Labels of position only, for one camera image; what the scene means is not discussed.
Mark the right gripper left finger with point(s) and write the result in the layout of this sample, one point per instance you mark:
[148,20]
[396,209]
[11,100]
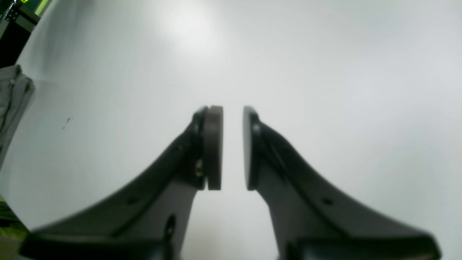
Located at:
[147,218]

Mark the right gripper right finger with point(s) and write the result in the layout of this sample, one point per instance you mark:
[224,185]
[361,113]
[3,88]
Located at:
[313,219]

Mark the light grey T-shirt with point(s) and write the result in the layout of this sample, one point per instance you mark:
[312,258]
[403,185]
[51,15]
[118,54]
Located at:
[16,90]

